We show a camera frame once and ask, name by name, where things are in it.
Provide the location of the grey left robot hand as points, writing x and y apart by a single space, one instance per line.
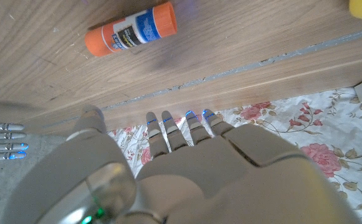
199 177

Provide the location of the white orange glue stick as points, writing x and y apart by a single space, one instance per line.
137 29

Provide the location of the orange glue stick cap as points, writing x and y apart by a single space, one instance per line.
167 18

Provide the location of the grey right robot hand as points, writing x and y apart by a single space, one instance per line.
3 141

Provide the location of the floral backdrop cloth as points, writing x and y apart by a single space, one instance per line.
324 140

